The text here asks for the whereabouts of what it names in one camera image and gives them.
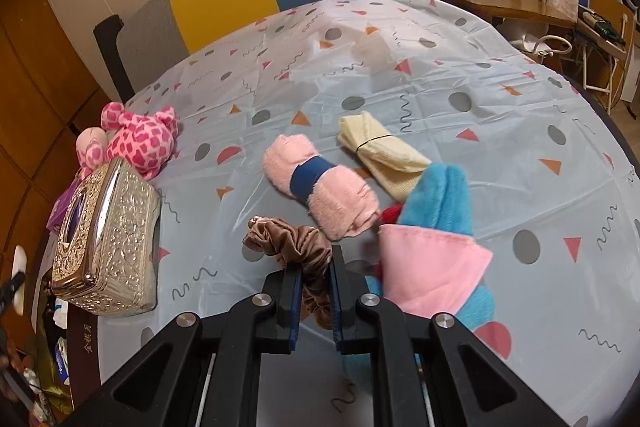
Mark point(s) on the brown satin scrunchie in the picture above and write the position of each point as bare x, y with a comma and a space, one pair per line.
305, 245

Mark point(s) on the ornate gold tissue box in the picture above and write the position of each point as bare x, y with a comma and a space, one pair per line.
104, 261

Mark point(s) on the pink spotted plush toy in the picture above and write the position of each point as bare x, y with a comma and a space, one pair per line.
146, 142

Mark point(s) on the blue elephant plush toy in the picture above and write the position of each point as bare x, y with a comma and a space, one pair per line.
430, 262

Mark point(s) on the wooden side desk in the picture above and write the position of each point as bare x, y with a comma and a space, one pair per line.
532, 10

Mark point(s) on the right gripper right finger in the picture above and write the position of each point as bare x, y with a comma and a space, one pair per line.
427, 372

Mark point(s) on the cream cloth bundle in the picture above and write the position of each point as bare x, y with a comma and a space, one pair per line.
396, 165

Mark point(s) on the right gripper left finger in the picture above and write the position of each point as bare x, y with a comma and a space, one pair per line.
202, 372

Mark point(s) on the purple cardboard box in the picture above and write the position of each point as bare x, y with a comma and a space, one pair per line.
60, 206

